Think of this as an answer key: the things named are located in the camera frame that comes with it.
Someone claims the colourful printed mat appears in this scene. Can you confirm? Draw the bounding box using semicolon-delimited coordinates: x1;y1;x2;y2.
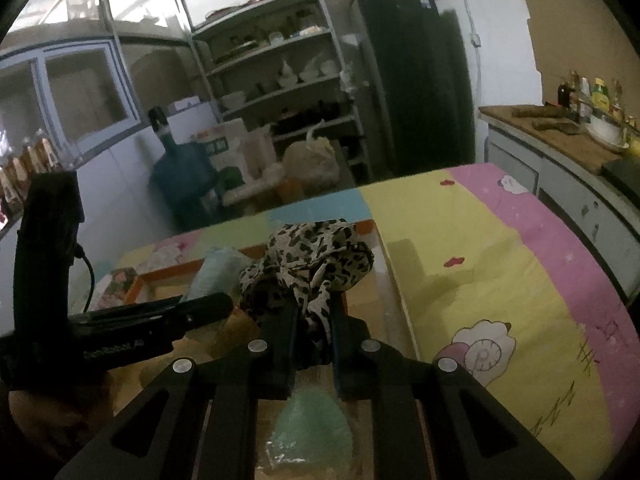
95;162;633;480

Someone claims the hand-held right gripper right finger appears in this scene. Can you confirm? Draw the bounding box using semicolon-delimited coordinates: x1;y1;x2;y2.
329;300;576;480

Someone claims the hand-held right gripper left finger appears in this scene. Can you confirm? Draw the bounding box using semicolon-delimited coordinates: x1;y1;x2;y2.
55;299;301;480

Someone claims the stack of white dishes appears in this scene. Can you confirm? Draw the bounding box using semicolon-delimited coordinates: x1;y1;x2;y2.
220;55;342;111

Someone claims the black cable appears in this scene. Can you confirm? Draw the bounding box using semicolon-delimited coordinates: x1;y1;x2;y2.
76;245;97;313

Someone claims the leopard print cloth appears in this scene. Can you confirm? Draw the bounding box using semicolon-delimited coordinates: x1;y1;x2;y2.
239;218;376;363

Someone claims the wooden tray with orange rim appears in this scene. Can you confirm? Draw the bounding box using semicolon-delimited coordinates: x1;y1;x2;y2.
120;219;426;480

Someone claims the aluminium framed glass partition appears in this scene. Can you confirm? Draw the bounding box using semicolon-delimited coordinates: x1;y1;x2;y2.
0;37;144;162

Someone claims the dark refrigerator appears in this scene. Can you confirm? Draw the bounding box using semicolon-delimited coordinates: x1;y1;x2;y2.
352;0;476;179

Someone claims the plastic bag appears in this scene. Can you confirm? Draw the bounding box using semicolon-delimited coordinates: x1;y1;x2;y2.
281;125;342;194

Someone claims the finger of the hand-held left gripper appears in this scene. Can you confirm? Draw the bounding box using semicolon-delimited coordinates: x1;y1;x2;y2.
71;293;235;344

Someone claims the white printed carton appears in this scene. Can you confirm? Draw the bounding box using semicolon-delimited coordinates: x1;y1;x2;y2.
187;121;248;182

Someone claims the light blue folded cloth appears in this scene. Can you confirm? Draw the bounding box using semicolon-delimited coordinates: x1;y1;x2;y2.
182;246;256;306

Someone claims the beige paper sack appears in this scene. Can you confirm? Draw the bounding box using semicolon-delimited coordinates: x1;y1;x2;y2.
243;131;277;178

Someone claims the light green cloth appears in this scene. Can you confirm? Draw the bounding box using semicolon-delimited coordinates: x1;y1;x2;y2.
267;380;354;467

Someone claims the metal shelf rack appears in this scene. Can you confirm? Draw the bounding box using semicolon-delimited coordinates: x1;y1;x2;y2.
190;0;373;188

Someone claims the cardboard wall sheet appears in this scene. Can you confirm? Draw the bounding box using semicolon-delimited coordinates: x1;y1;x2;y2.
522;0;640;107

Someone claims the row of amber bottles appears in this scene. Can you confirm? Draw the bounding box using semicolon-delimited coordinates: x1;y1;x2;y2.
0;129;67;203

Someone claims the floral tissue pack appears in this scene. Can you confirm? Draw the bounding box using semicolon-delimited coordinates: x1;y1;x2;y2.
92;266;139;311

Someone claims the row of condiment bottles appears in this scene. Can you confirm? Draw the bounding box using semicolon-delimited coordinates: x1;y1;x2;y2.
556;71;640;128

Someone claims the blue water jug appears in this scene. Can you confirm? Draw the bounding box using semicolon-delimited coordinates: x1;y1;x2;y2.
148;105;222;227

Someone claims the kitchen counter cabinet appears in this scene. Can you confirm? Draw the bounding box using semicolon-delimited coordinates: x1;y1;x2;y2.
477;105;640;303

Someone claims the white bowl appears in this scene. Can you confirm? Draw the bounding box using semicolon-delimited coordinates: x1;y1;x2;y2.
586;112;632;152

